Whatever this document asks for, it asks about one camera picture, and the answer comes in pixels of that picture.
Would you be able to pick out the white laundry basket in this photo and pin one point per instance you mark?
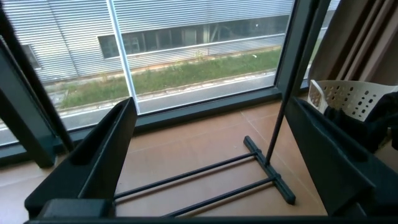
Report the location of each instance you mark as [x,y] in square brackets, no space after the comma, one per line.
[379,93]

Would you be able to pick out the black garment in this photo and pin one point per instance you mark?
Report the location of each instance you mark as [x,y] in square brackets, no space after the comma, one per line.
[348,127]

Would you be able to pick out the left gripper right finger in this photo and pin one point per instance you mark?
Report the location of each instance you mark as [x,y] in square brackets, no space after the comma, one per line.
[335,177]

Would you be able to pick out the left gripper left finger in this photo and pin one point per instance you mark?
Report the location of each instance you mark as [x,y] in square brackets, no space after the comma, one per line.
[105,168]

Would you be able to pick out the black clothes rack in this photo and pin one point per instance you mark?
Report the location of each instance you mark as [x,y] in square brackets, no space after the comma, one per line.
[270,172]

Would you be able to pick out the beige curtain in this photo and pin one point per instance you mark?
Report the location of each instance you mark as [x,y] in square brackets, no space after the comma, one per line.
[342,37]

